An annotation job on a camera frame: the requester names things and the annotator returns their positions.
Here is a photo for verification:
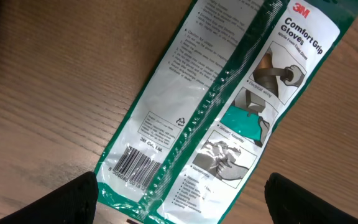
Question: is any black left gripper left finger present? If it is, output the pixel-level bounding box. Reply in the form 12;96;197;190
0;171;99;224

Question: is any green white packet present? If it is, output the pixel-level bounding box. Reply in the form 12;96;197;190
95;0;358;223

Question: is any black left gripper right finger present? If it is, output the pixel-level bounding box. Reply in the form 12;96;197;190
264;172;358;224

